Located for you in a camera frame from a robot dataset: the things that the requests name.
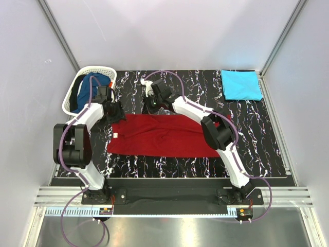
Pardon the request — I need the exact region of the folded cyan t shirt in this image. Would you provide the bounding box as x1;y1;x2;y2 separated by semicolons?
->
221;70;263;101

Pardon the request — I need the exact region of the white perforated laundry basket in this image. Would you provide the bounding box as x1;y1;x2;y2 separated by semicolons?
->
62;65;117;116

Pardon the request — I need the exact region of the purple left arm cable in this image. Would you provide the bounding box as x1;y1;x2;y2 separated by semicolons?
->
58;76;111;246

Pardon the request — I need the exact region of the blue t shirt in basket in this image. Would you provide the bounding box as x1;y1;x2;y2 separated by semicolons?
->
73;73;111;114

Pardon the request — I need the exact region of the black garment in basket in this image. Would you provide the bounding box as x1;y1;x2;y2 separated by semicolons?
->
69;75;86;112

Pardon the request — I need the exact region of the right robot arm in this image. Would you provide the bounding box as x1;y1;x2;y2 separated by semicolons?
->
141;79;255;203

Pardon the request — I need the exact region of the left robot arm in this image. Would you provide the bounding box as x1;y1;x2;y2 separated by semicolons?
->
53;86;126;197

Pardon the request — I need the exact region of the red t shirt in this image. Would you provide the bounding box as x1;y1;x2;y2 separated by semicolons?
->
107;114;219;158

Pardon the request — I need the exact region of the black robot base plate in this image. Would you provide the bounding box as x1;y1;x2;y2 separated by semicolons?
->
82;178;264;206

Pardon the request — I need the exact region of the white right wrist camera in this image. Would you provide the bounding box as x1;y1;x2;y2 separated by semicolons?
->
141;80;154;97

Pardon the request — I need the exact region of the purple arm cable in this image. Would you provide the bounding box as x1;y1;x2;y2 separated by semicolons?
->
143;70;273;223
58;76;111;246

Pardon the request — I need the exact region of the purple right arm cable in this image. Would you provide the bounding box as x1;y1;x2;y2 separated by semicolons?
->
143;70;273;223

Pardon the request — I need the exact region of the aluminium rail with connectors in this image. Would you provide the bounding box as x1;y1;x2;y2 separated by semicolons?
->
45;206;253;221

